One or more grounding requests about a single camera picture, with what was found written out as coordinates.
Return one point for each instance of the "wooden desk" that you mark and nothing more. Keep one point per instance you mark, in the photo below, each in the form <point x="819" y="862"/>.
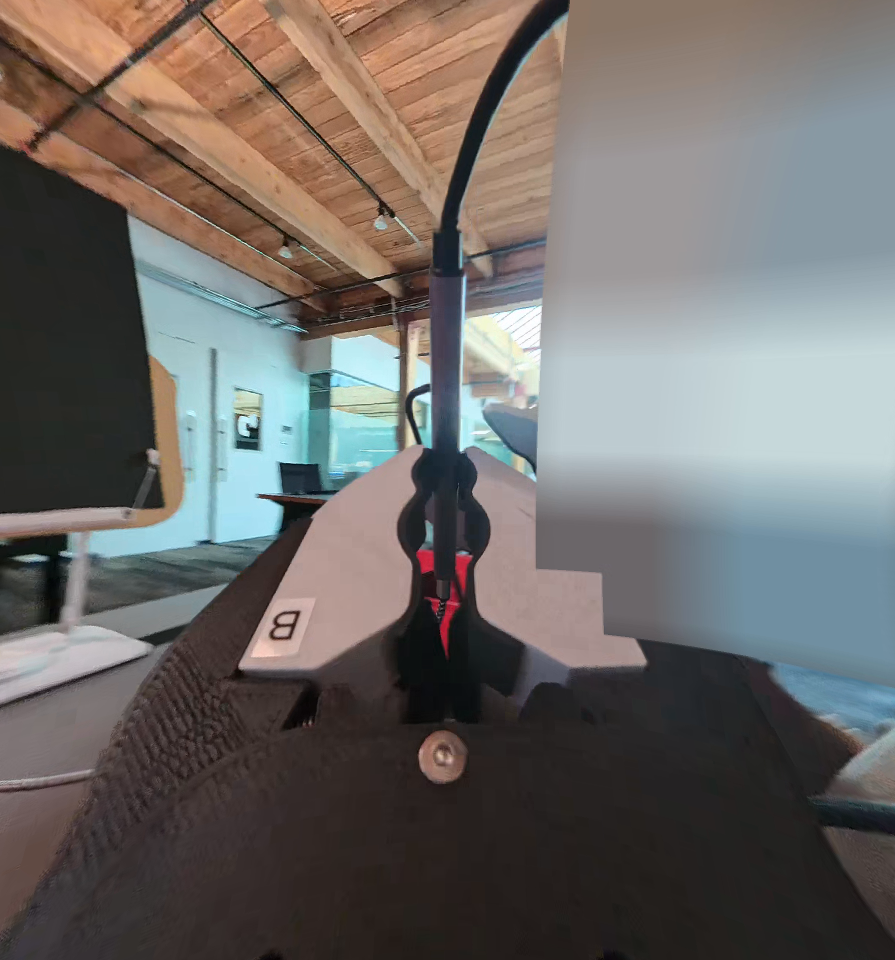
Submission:
<point x="297" y="499"/>

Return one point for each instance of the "ceiling track spotlight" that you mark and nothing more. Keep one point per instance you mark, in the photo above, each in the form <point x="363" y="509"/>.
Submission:
<point x="286" y="249"/>
<point x="381" y="220"/>

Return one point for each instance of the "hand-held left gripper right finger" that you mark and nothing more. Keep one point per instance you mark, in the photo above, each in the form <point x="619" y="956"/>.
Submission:
<point x="515" y="570"/>

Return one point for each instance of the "tan curved wooden panel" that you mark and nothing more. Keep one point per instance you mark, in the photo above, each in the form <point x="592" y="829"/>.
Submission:
<point x="170" y="435"/>

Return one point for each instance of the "beige cloth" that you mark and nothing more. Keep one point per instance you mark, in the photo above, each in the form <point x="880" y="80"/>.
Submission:
<point x="886" y="772"/>

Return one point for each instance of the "white rounded pad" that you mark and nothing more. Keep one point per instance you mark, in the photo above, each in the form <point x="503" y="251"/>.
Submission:
<point x="42" y="664"/>

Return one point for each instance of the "framed wall picture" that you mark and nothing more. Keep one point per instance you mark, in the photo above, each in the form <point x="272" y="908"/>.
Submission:
<point x="248" y="420"/>

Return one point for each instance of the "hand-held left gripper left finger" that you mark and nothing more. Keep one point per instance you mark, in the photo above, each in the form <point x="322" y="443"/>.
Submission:
<point x="342" y="570"/>

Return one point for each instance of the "black computer monitor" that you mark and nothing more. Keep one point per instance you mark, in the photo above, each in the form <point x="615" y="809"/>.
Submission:
<point x="42" y="337"/>

